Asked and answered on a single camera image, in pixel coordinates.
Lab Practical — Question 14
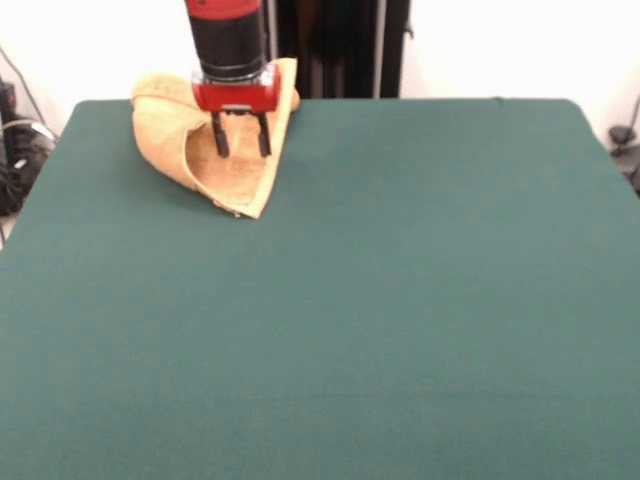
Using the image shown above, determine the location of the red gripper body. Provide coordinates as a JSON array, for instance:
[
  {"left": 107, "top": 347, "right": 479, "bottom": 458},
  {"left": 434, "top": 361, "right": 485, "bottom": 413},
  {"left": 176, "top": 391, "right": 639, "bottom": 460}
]
[{"left": 191, "top": 64, "right": 281, "bottom": 114}]

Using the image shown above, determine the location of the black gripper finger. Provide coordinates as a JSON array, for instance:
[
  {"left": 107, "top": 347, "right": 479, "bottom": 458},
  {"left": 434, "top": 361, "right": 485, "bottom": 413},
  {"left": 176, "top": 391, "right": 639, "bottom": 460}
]
[
  {"left": 211, "top": 110, "right": 231, "bottom": 159},
  {"left": 253, "top": 112, "right": 273, "bottom": 157}
]

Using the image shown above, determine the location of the tan terry towel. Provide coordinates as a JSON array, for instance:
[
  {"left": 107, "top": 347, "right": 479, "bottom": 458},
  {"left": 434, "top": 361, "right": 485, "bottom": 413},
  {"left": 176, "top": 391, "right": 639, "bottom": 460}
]
[{"left": 131, "top": 57, "right": 302, "bottom": 220}]

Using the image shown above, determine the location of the dark green table cloth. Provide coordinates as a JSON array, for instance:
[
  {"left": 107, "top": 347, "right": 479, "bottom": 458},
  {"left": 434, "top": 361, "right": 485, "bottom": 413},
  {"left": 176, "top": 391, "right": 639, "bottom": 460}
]
[{"left": 0, "top": 98, "right": 640, "bottom": 480}]

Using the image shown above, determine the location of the black cable and plug pile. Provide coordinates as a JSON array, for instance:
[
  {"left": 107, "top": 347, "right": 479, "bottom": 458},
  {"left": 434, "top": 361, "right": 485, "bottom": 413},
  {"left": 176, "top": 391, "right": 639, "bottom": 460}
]
[{"left": 0, "top": 82, "right": 56, "bottom": 219}]

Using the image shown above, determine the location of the black plug with cable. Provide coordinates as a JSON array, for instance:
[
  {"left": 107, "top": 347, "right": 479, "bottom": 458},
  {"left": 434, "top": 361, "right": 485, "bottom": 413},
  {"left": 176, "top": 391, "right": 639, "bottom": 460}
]
[{"left": 608, "top": 124, "right": 640, "bottom": 196}]

